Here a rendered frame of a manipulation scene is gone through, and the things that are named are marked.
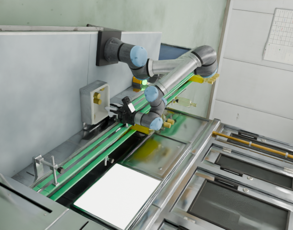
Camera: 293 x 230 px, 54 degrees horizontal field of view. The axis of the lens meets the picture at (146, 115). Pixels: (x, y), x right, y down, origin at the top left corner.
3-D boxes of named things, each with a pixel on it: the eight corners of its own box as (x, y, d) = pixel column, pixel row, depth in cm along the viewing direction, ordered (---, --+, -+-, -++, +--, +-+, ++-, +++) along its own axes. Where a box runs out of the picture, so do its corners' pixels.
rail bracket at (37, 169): (26, 174, 144) (60, 191, 135) (21, 147, 136) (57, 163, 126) (34, 169, 147) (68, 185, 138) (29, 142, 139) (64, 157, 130)
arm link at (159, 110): (165, 94, 162) (157, 111, 158) (169, 103, 171) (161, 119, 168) (152, 91, 165) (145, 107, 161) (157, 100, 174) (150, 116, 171)
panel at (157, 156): (69, 208, 151) (124, 237, 137) (69, 204, 149) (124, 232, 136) (150, 132, 221) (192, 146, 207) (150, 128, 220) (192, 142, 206)
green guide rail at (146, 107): (120, 121, 193) (130, 124, 190) (120, 119, 193) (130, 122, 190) (204, 57, 330) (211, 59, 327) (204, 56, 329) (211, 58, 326)
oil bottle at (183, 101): (168, 101, 266) (195, 109, 256) (168, 96, 263) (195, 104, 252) (171, 99, 270) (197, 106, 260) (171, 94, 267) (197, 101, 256)
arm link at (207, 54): (219, 43, 153) (151, 102, 149) (220, 55, 163) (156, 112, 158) (204, 32, 159) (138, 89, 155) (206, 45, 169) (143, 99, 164)
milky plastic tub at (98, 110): (81, 122, 177) (93, 126, 174) (79, 88, 167) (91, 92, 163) (99, 111, 191) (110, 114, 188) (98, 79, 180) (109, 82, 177)
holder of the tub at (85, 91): (82, 128, 180) (91, 132, 177) (79, 88, 167) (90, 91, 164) (98, 117, 194) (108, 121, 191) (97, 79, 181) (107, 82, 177)
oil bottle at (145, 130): (125, 127, 203) (151, 136, 194) (125, 119, 200) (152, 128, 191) (129, 123, 207) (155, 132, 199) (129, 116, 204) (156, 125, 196)
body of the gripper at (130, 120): (115, 121, 173) (133, 127, 168) (115, 109, 169) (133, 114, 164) (122, 116, 179) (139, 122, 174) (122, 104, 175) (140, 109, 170)
